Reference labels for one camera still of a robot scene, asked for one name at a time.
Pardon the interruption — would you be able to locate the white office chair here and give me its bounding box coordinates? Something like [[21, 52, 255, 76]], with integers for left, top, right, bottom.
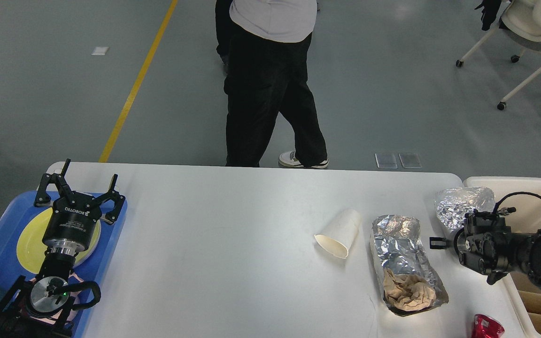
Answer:
[[456, 0, 541, 110]]

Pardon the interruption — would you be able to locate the red crumpled wrapper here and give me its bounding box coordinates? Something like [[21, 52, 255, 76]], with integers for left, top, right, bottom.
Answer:
[[471, 313, 505, 338]]

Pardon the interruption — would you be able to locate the foil tray with paper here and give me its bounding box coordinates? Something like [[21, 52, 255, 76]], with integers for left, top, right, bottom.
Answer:
[[370, 215, 449, 316]]

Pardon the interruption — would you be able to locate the yellow plastic plate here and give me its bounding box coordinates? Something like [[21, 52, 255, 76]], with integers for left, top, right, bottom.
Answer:
[[16, 208, 101, 274]]

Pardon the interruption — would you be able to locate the brown paper wad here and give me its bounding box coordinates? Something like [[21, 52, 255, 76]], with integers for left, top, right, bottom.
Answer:
[[383, 268, 437, 312]]

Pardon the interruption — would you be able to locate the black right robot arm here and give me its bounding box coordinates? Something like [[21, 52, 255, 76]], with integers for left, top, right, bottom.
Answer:
[[429, 202, 541, 290]]

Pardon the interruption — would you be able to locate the person in black trousers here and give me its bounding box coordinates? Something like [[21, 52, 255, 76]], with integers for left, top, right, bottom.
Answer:
[[215, 0, 233, 75]]

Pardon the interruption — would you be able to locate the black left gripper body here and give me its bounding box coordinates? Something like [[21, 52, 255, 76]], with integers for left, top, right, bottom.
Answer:
[[42, 196, 102, 254]]

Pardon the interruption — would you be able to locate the foil sheet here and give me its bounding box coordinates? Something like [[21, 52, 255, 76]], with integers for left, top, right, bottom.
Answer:
[[434, 186, 495, 235]]

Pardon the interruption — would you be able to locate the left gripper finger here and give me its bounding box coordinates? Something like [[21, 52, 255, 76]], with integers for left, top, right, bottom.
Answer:
[[34, 159, 71, 207], [90, 174, 126, 225]]

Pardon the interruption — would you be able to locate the pink HOME mug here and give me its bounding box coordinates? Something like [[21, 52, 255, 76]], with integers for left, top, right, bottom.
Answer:
[[24, 273, 84, 325]]

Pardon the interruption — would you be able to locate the white paper cup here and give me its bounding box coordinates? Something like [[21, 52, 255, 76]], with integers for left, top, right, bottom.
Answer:
[[314, 209, 362, 259]]

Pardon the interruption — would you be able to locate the beige plastic bin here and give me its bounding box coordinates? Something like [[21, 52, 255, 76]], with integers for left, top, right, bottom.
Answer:
[[463, 176, 541, 338]]

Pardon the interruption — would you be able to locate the person in grey shirt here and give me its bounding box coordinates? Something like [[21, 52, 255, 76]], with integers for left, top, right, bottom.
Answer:
[[224, 0, 329, 169]]

